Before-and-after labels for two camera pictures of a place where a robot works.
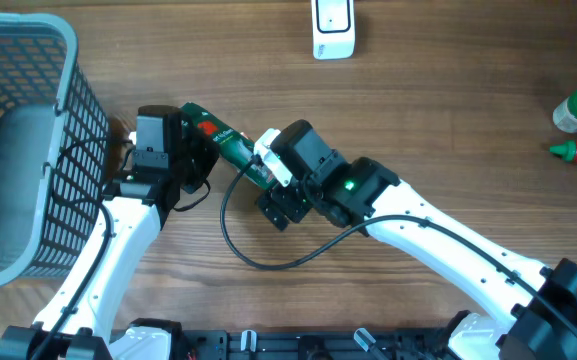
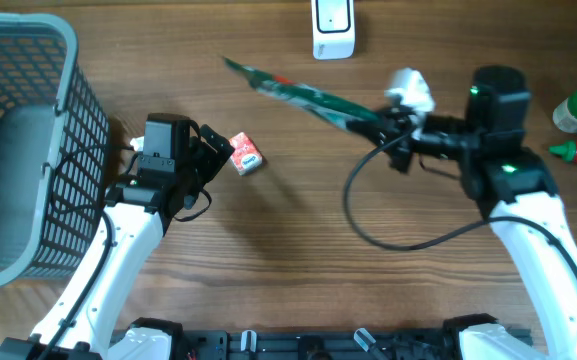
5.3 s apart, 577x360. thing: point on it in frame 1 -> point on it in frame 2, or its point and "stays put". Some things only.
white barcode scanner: (333, 29) stays put
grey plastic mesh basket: (38, 149) stays put
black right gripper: (290, 208) -> (386, 128)
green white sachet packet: (234, 149) -> (337, 111)
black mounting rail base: (197, 343) stays put
